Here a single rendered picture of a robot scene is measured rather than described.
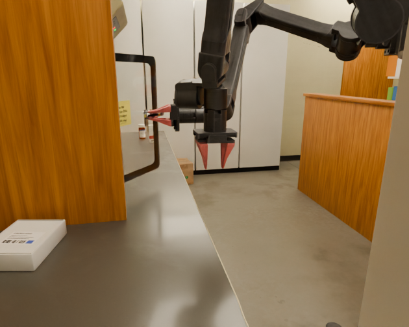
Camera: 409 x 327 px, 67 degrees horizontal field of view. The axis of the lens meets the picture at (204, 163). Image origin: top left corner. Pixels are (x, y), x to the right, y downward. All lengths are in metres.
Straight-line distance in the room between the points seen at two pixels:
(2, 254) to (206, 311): 0.43
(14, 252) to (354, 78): 5.19
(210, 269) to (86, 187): 0.40
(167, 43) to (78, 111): 3.26
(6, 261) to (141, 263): 0.27
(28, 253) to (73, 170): 0.23
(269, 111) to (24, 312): 4.00
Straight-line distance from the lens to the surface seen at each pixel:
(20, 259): 0.75
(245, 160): 4.39
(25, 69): 0.85
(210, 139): 0.75
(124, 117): 1.01
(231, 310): 0.59
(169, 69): 4.02
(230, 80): 1.09
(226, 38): 0.72
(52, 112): 0.84
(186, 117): 1.02
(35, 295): 0.69
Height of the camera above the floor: 1.32
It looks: 16 degrees down
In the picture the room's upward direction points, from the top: straight up
